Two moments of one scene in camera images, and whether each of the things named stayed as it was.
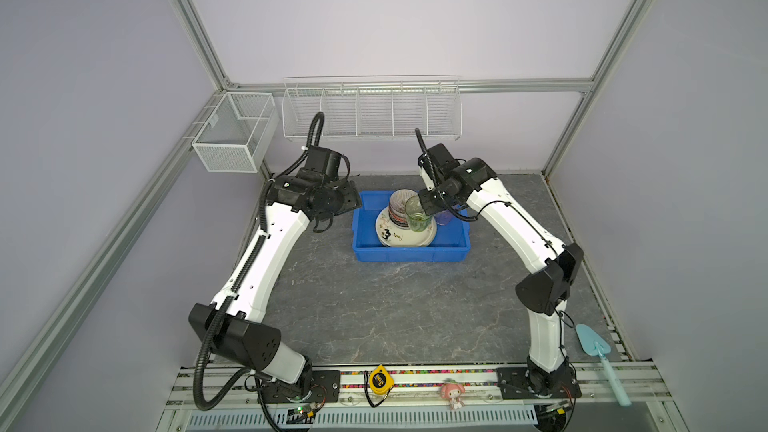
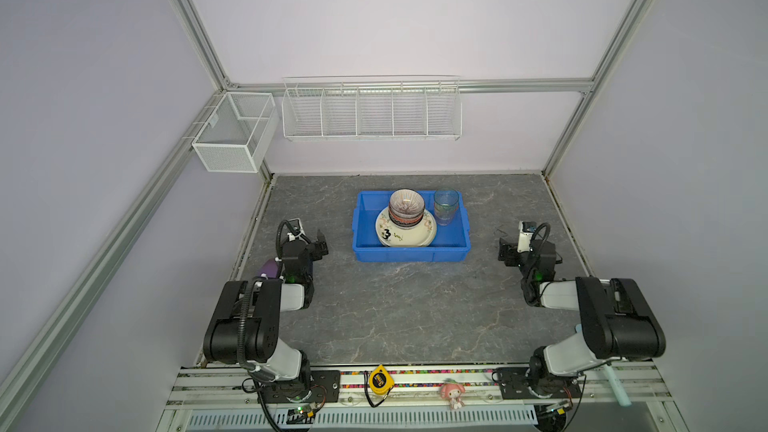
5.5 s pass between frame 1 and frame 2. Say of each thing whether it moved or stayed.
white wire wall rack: stayed
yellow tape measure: stayed
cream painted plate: stayed
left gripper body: moved
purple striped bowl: stayed
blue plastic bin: stayed
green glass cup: moved
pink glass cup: stayed
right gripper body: moved
